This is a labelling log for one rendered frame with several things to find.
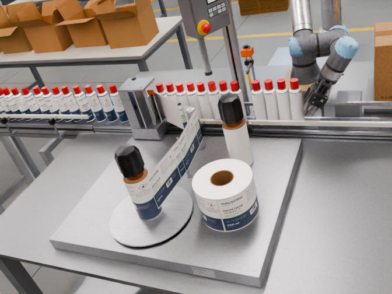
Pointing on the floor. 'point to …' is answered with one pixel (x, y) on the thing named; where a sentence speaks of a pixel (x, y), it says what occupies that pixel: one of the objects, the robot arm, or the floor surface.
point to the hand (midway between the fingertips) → (307, 111)
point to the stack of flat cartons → (262, 6)
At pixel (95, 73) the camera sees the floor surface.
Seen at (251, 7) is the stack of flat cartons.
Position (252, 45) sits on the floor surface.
